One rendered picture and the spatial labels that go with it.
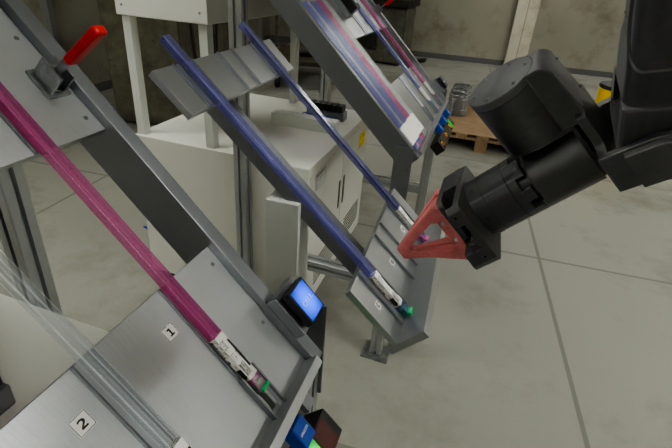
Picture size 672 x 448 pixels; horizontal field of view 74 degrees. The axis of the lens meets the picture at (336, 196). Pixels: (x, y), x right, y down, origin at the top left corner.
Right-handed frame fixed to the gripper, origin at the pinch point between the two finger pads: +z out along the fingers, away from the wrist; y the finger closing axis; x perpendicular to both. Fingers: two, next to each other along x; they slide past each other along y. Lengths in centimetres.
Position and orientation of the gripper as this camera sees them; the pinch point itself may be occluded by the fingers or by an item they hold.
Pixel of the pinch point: (407, 249)
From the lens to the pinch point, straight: 48.6
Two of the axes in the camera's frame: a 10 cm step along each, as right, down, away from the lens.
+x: 6.3, 7.6, 1.3
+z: -7.1, 5.0, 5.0
